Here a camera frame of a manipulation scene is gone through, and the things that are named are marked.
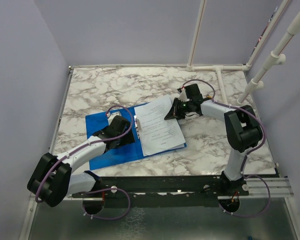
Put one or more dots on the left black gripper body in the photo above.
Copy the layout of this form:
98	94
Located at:
128	138

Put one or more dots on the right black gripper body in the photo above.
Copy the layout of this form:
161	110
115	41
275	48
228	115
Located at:
183	107

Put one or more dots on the printed white paper sheets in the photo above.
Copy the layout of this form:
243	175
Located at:
157	134

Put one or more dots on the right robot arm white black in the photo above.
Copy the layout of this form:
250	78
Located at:
243	131

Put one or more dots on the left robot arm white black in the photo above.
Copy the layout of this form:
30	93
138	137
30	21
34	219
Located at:
52	179

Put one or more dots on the metal folder clip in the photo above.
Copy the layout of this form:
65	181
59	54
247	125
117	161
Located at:
137	126

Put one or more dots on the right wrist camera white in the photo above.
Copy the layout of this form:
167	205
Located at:
183	96

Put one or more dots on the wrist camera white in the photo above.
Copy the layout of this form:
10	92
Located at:
183	96
111	115

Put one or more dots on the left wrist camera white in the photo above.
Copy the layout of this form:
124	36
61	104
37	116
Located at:
111	115

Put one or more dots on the white PVC pipe frame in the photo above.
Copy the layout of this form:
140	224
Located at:
218	68

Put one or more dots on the black mounting rail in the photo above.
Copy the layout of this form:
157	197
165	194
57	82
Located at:
162	191

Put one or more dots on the white PVC camera pole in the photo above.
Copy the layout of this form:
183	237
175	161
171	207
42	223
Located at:
276	57

